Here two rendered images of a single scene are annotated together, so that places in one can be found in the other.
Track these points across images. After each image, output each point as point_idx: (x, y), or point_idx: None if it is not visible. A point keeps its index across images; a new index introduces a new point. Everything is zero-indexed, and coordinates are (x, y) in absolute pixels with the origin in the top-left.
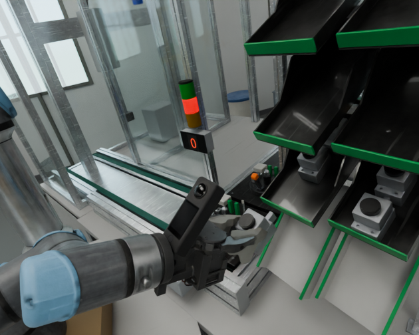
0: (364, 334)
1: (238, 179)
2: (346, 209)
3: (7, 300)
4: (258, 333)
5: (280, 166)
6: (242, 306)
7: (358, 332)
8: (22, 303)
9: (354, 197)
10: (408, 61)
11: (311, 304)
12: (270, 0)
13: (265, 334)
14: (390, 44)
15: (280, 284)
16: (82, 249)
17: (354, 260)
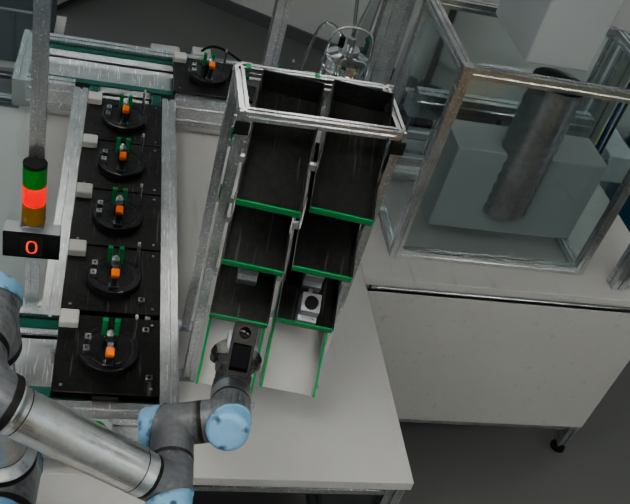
0: (279, 404)
1: (53, 276)
2: (282, 304)
3: (192, 454)
4: (201, 451)
5: (207, 272)
6: None
7: (275, 405)
8: (230, 438)
9: (285, 292)
10: (313, 179)
11: None
12: (233, 143)
13: (207, 448)
14: (340, 218)
15: (189, 397)
16: (232, 398)
17: (278, 343)
